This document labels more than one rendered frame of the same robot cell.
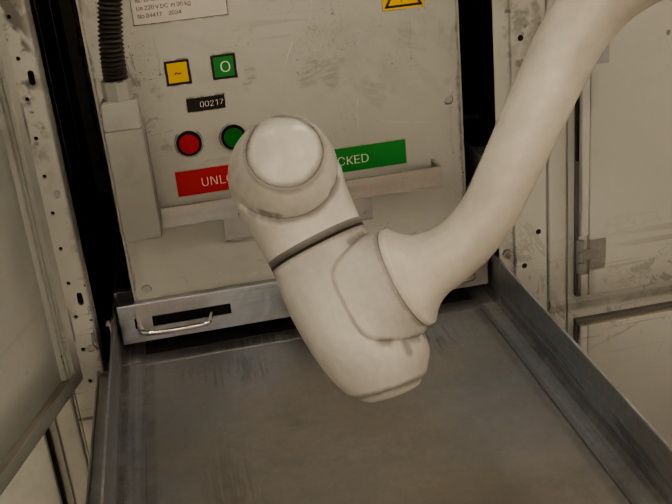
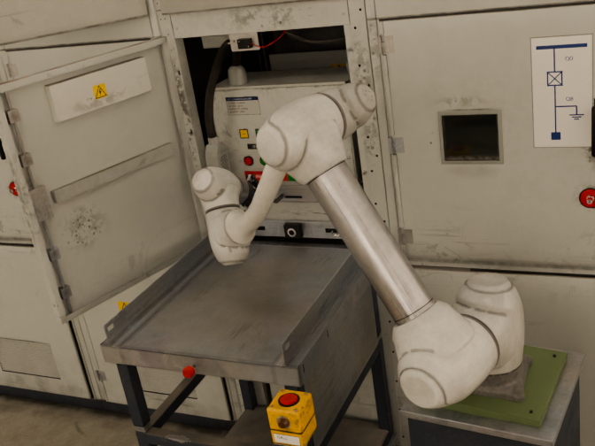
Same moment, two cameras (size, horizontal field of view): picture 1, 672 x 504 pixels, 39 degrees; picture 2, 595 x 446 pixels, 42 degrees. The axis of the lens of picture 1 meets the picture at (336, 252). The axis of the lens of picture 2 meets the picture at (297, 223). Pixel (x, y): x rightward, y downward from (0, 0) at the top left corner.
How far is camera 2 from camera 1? 1.63 m
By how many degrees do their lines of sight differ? 33
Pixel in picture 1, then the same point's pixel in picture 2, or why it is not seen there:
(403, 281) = (227, 227)
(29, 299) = (188, 210)
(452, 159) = not seen: hidden behind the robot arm
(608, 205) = (411, 215)
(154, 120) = (236, 150)
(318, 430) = (251, 279)
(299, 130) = (206, 173)
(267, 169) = (195, 184)
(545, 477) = (293, 311)
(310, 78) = not seen: hidden behind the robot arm
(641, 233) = (428, 231)
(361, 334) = (216, 242)
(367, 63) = not seen: hidden behind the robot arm
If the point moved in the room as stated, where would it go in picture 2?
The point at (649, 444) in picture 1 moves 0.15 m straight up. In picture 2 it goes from (316, 305) to (308, 257)
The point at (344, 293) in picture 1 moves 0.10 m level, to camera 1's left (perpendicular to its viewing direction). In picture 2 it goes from (213, 227) to (187, 225)
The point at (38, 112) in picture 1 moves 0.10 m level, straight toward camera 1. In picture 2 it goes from (193, 143) to (181, 153)
